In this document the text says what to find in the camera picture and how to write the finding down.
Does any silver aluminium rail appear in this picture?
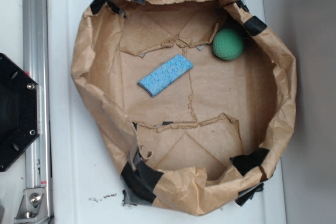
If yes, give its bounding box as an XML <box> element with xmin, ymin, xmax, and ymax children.
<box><xmin>23</xmin><ymin>0</ymin><xmax>54</xmax><ymax>223</ymax></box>

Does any brown paper bag tray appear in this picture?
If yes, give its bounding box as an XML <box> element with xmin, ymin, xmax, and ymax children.
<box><xmin>71</xmin><ymin>0</ymin><xmax>297</xmax><ymax>216</ymax></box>

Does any silver corner bracket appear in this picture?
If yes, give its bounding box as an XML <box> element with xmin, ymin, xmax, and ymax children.
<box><xmin>14</xmin><ymin>187</ymin><xmax>48</xmax><ymax>223</ymax></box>

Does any blue rectangular sponge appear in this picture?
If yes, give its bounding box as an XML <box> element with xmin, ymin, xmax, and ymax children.
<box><xmin>138</xmin><ymin>55</ymin><xmax>194</xmax><ymax>97</ymax></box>

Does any white plastic tray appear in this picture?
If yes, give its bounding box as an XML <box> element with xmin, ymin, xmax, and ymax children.
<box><xmin>47</xmin><ymin>0</ymin><xmax>286</xmax><ymax>223</ymax></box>

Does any green dimpled foam ball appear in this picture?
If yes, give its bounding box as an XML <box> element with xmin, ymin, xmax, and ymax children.
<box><xmin>212</xmin><ymin>28</ymin><xmax>245</xmax><ymax>61</ymax></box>

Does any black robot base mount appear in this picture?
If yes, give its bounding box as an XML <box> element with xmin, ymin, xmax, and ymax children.
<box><xmin>1</xmin><ymin>54</ymin><xmax>39</xmax><ymax>172</ymax></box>

